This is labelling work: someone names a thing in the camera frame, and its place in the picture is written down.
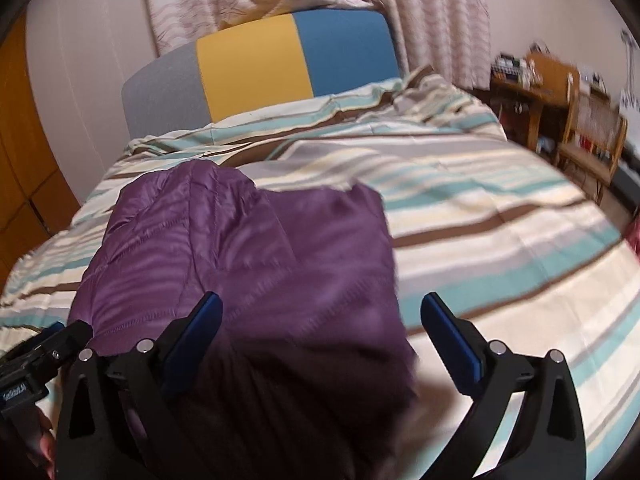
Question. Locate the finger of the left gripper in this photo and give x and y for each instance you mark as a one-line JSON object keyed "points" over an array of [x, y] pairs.
{"points": [[51, 330]]}

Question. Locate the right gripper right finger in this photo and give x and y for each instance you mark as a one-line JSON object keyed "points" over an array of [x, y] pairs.
{"points": [[547, 440]]}

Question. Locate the wooden wardrobe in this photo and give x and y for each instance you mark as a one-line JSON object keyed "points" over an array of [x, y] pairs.
{"points": [[36, 201]]}

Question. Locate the pink blanket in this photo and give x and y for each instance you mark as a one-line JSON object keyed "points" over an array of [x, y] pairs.
{"points": [[632, 235]]}

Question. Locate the wooden desk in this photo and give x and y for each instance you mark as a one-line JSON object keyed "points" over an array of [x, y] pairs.
{"points": [[531, 95]]}

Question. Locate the purple quilted down jacket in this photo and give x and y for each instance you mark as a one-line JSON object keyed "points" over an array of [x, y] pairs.
{"points": [[310, 375]]}

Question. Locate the striped bed duvet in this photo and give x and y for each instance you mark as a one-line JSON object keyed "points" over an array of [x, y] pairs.
{"points": [[502, 236]]}

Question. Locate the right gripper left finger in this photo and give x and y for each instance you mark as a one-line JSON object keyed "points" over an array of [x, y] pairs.
{"points": [[124, 416]]}

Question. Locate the wooden chair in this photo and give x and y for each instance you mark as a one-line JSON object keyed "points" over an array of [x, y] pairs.
{"points": [[593, 141]]}

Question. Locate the white paper bag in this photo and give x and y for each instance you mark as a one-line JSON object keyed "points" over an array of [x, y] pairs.
{"points": [[629, 102]]}

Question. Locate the grey yellow blue headboard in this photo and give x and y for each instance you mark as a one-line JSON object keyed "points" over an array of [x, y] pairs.
{"points": [[286, 58]]}

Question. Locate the person's left hand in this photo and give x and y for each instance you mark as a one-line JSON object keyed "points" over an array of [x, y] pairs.
{"points": [[40, 441]]}

